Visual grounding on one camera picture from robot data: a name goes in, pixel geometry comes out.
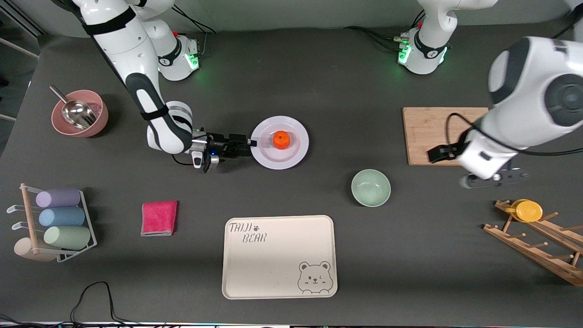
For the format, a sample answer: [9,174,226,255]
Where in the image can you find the white round plate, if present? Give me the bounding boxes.
[250,115,310,170]

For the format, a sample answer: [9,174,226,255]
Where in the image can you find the wooden cutting board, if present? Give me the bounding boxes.
[402,107,490,166]

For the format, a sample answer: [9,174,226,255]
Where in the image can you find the light green bowl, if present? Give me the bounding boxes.
[351,169,392,208]

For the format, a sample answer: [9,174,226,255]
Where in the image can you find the pink folded cloth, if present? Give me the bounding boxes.
[140,200,179,237]

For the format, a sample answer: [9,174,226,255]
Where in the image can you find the yellow cup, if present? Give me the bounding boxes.
[511,199,543,223]

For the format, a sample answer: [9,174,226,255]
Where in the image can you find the beige bear print tray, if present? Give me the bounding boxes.
[221,215,338,300]

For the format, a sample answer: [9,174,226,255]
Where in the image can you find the pink bowl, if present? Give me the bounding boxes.
[51,89,109,138]

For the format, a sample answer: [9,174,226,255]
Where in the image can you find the wooden dish rack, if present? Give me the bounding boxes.
[483,199,583,287]

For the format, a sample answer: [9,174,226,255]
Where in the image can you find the metal scoop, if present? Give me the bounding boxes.
[49,85,97,130]

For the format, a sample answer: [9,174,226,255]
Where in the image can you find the purple cup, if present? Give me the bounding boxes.
[36,188,82,209]

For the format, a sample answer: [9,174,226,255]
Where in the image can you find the blue cup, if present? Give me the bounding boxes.
[38,207,86,227]

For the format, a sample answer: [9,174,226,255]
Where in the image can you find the green cup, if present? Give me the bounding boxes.
[43,225,91,250]

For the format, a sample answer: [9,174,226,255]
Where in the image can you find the beige cup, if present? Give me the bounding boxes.
[14,237,57,263]

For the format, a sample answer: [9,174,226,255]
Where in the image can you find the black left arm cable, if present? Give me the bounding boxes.
[445,112,583,158]

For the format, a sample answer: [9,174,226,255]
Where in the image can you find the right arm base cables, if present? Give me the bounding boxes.
[172,2,217,60]

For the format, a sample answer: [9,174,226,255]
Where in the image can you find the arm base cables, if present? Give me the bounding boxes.
[172,2,217,60]
[344,10,426,51]

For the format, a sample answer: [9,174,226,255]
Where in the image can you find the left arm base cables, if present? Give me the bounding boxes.
[344,10,426,51]

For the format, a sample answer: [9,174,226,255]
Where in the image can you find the white wire cup rack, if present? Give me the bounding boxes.
[6,183,97,263]

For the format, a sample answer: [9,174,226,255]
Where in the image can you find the black cable on table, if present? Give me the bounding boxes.
[0,281,151,326]

